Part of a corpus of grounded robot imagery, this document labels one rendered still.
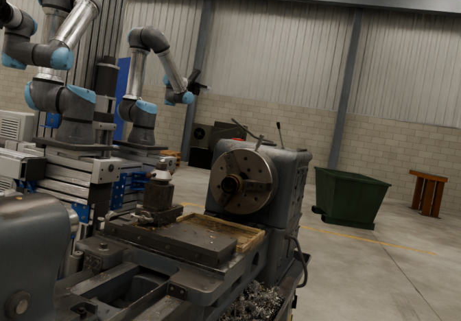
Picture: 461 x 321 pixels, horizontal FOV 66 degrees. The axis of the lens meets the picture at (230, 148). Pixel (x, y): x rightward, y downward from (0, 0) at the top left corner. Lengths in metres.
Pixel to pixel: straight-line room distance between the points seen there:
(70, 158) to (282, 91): 10.56
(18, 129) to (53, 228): 1.30
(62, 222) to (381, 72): 11.74
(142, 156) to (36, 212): 1.30
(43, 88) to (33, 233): 1.01
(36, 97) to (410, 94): 11.37
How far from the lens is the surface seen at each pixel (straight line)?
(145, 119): 1.94
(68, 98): 1.56
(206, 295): 0.97
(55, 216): 0.70
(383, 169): 11.95
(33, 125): 1.96
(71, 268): 1.18
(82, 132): 1.55
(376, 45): 12.25
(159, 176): 1.15
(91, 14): 1.56
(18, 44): 1.39
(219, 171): 1.72
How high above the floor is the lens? 1.32
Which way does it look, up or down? 3 degrees down
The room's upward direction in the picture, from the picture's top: 9 degrees clockwise
